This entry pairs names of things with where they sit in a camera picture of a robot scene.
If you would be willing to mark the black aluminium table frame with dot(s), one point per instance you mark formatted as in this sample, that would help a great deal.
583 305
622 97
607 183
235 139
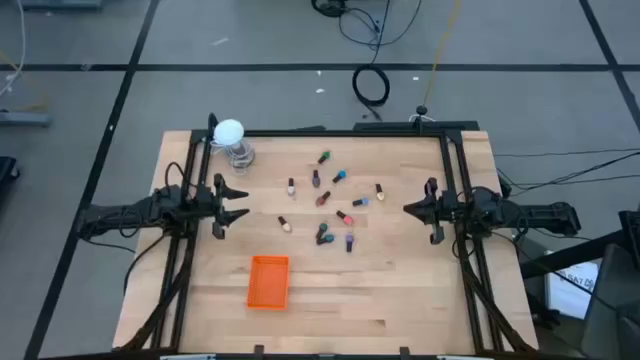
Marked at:
350 133

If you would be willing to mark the dark grey chair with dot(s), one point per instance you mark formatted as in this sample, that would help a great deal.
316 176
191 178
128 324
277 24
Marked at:
615 300

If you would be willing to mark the lilac nail polish bottle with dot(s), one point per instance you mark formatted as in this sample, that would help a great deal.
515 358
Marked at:
349 244

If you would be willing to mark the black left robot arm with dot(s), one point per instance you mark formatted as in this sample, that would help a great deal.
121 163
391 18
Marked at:
125 212

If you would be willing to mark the white bulb table lamp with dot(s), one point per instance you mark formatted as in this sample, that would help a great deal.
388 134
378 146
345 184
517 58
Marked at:
228 132

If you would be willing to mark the teal nail polish bottle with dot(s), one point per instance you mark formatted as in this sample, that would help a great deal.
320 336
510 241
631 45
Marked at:
327 239
322 229

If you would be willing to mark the dark purple nail polish bottle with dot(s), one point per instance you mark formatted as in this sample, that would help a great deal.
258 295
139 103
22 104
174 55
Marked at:
316 180

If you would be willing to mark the black floor object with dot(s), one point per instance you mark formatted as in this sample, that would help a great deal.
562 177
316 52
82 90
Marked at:
6 170

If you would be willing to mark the red nail polish bottle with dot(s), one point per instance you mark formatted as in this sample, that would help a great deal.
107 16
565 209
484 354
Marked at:
321 201

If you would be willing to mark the black table clamp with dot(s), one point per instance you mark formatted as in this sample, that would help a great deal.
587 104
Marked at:
404 351
258 350

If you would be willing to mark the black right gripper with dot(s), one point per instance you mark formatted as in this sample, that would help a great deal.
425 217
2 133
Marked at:
445 210

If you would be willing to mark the blue nail polish bottle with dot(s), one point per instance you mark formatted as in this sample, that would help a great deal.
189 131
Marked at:
341 175

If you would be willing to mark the green nail polish bottle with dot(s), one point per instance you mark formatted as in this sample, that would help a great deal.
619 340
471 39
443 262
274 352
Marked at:
325 156

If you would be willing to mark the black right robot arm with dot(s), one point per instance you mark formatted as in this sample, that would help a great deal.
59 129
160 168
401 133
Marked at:
540 217

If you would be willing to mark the periwinkle nail polish bottle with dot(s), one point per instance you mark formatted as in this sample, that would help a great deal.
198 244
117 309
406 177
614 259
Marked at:
364 201

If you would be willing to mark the beige nail polish bottle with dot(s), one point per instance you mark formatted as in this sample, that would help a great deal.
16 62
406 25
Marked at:
286 227

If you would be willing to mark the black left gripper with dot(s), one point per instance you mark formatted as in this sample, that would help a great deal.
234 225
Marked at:
207 205

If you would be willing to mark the orange plastic basket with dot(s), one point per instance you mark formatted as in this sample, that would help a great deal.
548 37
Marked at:
268 282

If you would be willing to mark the white printed box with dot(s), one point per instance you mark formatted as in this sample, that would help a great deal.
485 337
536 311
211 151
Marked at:
570 300

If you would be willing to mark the gold nail polish bottle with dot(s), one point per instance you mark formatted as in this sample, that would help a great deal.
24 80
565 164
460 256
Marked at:
380 195

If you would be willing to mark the black ball-top camera post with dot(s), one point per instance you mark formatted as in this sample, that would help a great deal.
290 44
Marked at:
421 109

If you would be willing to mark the black stand bar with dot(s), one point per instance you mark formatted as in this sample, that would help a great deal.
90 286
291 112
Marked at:
565 257

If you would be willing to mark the grey floor base bar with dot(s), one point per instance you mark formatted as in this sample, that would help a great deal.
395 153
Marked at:
25 119

